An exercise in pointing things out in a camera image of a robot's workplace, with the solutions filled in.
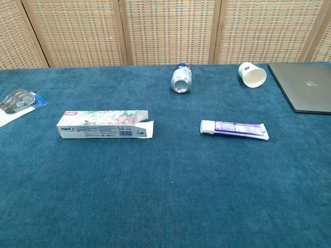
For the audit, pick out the blue table cloth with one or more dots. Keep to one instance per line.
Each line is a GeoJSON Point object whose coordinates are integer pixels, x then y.
{"type": "Point", "coordinates": [165, 186]}

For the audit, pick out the correction tape blister pack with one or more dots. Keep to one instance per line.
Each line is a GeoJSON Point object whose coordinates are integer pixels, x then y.
{"type": "Point", "coordinates": [18, 103]}

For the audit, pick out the blue white drink can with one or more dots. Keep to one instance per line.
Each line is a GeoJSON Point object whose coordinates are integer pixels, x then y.
{"type": "Point", "coordinates": [181, 77]}

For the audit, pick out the white paper cup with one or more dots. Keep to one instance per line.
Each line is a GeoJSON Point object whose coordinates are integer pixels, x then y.
{"type": "Point", "coordinates": [252, 75]}

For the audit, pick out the floral toothpaste carton box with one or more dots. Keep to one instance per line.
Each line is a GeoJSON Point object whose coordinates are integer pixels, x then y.
{"type": "Point", "coordinates": [103, 124]}

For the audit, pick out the woven bamboo folding screen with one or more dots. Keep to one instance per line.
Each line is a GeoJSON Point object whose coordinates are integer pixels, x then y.
{"type": "Point", "coordinates": [168, 31]}

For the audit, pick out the grey closed laptop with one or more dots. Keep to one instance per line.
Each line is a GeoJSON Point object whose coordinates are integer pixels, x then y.
{"type": "Point", "coordinates": [305, 87]}

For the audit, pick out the white and purple tube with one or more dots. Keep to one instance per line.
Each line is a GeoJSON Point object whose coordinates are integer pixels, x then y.
{"type": "Point", "coordinates": [238, 130]}

